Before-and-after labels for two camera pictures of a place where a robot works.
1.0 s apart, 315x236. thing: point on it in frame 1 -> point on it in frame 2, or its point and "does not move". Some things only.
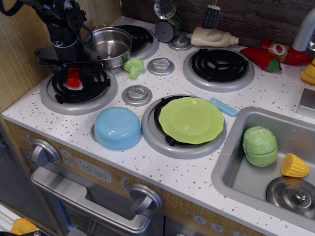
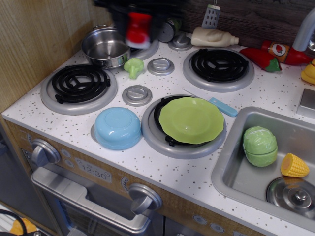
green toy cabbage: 260,146 does not move
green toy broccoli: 132,65 does not move
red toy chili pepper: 261,57 does not move
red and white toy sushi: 74,80 -> 138,30
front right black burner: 171,141 does not move
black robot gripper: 75,56 -> 158,8
